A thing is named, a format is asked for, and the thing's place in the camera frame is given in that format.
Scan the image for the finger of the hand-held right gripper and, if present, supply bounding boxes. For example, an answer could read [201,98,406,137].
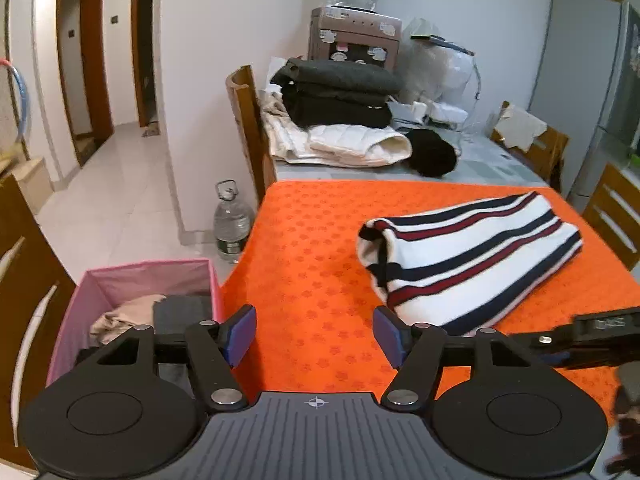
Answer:
[507,324,576,367]

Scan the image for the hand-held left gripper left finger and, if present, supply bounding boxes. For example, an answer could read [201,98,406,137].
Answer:
[95,305,257,412]

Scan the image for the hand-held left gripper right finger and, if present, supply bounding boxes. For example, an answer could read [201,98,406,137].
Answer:
[373,305,538,412]

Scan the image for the striped knit sweater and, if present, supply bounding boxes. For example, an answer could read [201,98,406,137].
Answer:
[356,191,585,337]

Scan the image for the person's right hand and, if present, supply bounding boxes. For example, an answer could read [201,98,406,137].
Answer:
[607,364,640,473]

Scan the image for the orange patterned mat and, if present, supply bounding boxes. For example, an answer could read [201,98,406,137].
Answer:
[220,179,640,413]

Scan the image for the pink fabric basket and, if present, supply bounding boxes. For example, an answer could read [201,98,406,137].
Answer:
[45,258,224,397]

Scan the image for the beige garment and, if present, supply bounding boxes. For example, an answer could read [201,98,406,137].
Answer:
[89,294,167,347]

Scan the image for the wooden chair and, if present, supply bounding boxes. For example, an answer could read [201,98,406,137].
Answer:
[581,162,640,272]
[490,101,571,188]
[226,65,278,207]

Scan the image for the black rolled garment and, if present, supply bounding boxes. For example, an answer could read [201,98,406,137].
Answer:
[404,128,459,178]

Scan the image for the white quilted jacket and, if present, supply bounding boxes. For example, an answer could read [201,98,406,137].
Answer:
[260,95,414,169]

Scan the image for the dark brown slatted chair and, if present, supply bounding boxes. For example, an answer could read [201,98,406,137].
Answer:
[0,174,77,472]

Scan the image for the beige cloth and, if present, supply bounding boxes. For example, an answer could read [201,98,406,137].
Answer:
[492,105,549,152]

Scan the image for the white power strip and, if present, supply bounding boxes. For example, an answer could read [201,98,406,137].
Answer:
[390,100,463,132]

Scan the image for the black folded garment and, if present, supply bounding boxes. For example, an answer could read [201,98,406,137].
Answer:
[284,89,394,129]

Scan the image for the beige low cabinet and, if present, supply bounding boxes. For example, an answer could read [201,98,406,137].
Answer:
[9,156,54,217]

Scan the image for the silver refrigerator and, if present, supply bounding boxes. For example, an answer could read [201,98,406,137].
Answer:
[530,0,640,206]

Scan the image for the dark grey folded garment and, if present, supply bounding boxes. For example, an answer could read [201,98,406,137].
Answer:
[270,57,404,107]

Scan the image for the plastic-covered appliance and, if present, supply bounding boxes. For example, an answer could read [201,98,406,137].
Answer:
[400,17,482,112]

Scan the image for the pink water dispenser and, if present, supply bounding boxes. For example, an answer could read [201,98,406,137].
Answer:
[307,6,403,68]

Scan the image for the colourful hula hoop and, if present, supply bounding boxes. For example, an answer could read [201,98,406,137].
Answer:
[0,57,32,147]

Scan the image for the clear water jug with handle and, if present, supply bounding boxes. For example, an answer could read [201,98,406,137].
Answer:
[213,179,257,264]

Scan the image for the wooden door frame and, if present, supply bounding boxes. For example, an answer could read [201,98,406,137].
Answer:
[130,0,164,129]
[56,0,114,169]

